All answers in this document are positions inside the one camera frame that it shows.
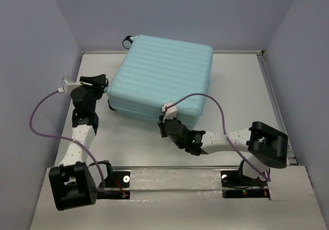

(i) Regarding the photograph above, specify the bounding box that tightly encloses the light blue hard suitcase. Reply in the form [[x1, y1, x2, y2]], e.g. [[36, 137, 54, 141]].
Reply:
[[107, 34, 214, 128]]

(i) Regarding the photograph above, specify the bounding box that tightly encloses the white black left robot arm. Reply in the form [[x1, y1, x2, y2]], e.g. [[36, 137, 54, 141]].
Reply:
[[48, 74, 108, 211]]

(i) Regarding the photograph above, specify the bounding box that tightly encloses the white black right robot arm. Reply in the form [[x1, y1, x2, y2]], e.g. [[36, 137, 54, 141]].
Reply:
[[157, 116, 288, 185]]

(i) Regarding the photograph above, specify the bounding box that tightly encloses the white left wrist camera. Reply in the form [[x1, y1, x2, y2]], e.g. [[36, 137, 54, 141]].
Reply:
[[57, 76, 81, 94]]

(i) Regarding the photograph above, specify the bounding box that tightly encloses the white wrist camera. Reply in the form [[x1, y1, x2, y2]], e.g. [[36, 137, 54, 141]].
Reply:
[[57, 76, 81, 94], [161, 101, 178, 122]]

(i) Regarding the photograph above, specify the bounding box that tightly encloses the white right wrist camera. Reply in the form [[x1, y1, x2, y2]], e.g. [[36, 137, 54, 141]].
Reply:
[[161, 101, 178, 122]]

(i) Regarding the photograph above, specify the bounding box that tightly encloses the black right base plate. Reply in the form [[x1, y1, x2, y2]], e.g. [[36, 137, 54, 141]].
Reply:
[[221, 170, 270, 199]]

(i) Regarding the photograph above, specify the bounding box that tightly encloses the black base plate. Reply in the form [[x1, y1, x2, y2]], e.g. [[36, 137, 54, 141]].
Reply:
[[97, 170, 131, 200], [221, 170, 270, 199]]

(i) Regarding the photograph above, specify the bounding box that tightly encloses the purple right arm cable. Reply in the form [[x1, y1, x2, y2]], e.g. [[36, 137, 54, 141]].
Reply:
[[167, 93, 272, 187]]

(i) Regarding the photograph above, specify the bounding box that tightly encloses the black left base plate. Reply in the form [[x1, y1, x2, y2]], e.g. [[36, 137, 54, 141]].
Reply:
[[97, 170, 131, 200]]

